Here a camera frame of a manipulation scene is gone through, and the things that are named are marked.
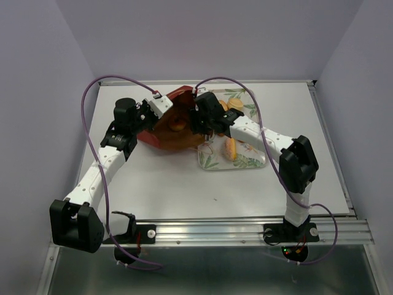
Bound round pale bread roll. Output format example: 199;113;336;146
227;98;244;111

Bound aluminium mounting rail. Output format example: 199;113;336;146
101;216;374;248

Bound long orange baguette bread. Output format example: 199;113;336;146
218;100;228;137

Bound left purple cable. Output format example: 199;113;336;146
81;74;165;271

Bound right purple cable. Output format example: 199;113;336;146
192;76;340;266

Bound brown ring bagel bread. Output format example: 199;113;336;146
168;118;187;132

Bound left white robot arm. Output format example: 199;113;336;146
49;98;158;253

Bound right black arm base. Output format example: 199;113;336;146
262;221;320;263

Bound red brown paper bag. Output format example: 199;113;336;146
137;85;205;151

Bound metal serving tongs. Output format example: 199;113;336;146
205;132;214;142

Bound purple cable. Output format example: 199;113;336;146
192;76;340;266
81;74;165;271

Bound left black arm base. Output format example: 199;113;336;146
114;224;157;258

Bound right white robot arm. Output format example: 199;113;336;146
189;89;319;240

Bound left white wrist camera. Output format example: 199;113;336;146
148;95;173;119

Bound floral patterned tray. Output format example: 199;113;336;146
197;88;267;171

